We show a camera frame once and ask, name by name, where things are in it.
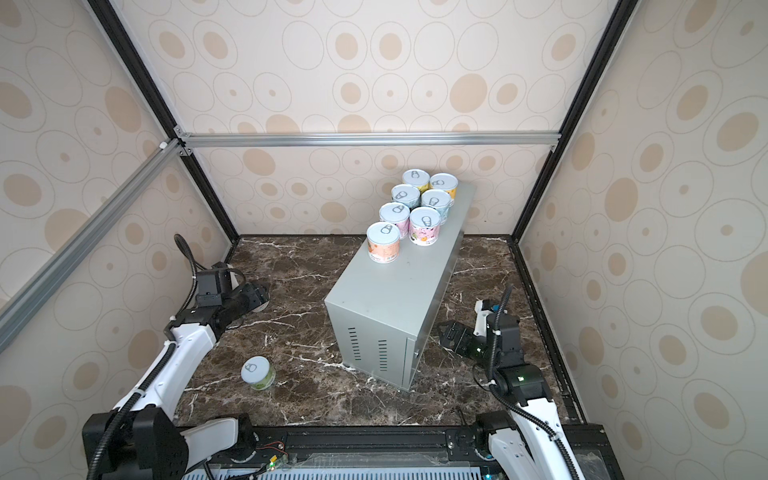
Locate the green label can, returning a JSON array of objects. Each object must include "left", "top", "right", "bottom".
[{"left": 241, "top": 356, "right": 276, "bottom": 391}]

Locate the pink flower label can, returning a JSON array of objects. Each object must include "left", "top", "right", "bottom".
[{"left": 409, "top": 207, "right": 441, "bottom": 246}]

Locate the brown label can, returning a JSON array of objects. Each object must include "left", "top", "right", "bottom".
[{"left": 366, "top": 221, "right": 400, "bottom": 264}]

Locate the teal label can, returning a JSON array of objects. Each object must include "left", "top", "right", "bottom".
[{"left": 420, "top": 189, "right": 452, "bottom": 222}]

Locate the light blue label can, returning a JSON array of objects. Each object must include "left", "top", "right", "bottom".
[{"left": 391, "top": 184, "right": 421, "bottom": 209}]

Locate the yellow orange label can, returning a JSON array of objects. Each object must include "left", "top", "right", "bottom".
[{"left": 429, "top": 173, "right": 459, "bottom": 201}]

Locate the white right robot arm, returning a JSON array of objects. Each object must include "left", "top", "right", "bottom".
[{"left": 438, "top": 307, "right": 584, "bottom": 479}]

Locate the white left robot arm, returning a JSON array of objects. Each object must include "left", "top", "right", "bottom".
[{"left": 82, "top": 282, "right": 269, "bottom": 479}]

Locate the grey metal cabinet box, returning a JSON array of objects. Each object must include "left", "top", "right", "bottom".
[{"left": 324, "top": 182, "right": 476, "bottom": 390}]

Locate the silver aluminium crossbar back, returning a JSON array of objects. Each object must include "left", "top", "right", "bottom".
[{"left": 181, "top": 131, "right": 560, "bottom": 148}]

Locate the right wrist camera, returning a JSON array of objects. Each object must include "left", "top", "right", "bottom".
[{"left": 474, "top": 299, "right": 499, "bottom": 338}]

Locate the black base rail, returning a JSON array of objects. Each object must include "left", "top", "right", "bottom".
[{"left": 155, "top": 423, "right": 607, "bottom": 480}]

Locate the silver aluminium rail left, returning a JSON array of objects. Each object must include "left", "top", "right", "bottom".
[{"left": 1, "top": 139, "right": 181, "bottom": 350}]

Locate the black corner frame post left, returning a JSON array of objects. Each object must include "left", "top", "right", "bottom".
[{"left": 86, "top": 0, "right": 240, "bottom": 245}]

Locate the black corner frame post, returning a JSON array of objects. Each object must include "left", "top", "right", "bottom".
[
  {"left": 86, "top": 0, "right": 240, "bottom": 245},
  {"left": 511, "top": 0, "right": 638, "bottom": 241}
]

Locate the black corner frame post right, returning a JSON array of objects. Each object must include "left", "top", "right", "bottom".
[{"left": 511, "top": 0, "right": 638, "bottom": 241}]

